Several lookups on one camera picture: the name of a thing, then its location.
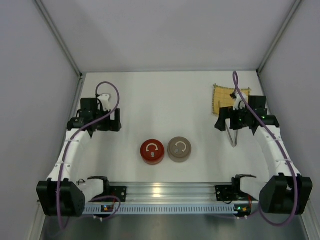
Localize red metal lunch tin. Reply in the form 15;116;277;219
142;158;163;166

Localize bamboo sushi mat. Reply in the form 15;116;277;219
212;84;246;116

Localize brown round lid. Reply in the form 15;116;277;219
167;136;192;158

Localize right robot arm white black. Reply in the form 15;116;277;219
214;93;313;215

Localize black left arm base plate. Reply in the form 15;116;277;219
93;185;127;203

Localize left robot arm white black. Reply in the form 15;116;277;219
36;95;122;217

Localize red round lid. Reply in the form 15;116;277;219
140;139;165;160

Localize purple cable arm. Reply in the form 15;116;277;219
56;81;122;231
232;71;301;227

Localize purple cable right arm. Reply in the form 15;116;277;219
232;71;301;227

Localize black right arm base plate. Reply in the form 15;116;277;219
215;185;257;203

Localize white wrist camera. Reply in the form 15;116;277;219
97;93;111;111
230;92;246;111

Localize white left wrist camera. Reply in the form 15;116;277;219
97;93;111;111

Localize metal tongs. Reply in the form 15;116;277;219
225;119;239;148

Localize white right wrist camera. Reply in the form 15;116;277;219
230;92;246;111

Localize aluminium mounting rail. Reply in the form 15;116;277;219
37;181;311;204

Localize slotted cable duct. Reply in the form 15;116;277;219
83;203;251;215

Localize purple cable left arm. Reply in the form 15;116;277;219
56;81;122;231

